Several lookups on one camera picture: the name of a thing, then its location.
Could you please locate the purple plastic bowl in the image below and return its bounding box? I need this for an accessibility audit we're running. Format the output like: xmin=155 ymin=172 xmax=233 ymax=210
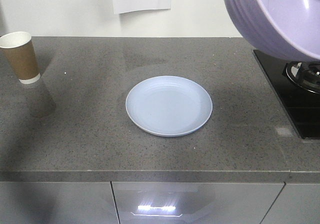
xmin=224 ymin=0 xmax=320 ymax=62

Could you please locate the brown paper coffee cup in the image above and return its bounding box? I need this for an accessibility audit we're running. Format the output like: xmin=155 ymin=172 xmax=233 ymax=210
xmin=0 ymin=31 xmax=41 ymax=85

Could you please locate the light blue plate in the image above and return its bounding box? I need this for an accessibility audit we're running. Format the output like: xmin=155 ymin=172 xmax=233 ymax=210
xmin=125 ymin=75 xmax=213 ymax=137

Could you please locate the black glass gas cooktop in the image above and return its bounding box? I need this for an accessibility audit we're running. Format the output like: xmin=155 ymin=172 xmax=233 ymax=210
xmin=253 ymin=49 xmax=320 ymax=140

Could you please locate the grey upper drawer front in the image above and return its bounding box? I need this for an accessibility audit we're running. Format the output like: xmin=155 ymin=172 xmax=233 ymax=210
xmin=262 ymin=183 xmax=320 ymax=224

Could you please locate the grey cabinet door middle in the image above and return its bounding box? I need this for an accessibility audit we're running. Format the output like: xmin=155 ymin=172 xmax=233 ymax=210
xmin=112 ymin=182 xmax=283 ymax=224

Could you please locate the grey cabinet door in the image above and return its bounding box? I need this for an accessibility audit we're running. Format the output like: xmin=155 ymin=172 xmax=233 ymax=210
xmin=0 ymin=182 xmax=119 ymax=224
xmin=112 ymin=182 xmax=283 ymax=224

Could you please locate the black gas burner ring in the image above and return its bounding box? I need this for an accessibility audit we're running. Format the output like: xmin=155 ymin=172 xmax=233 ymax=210
xmin=285 ymin=61 xmax=320 ymax=94

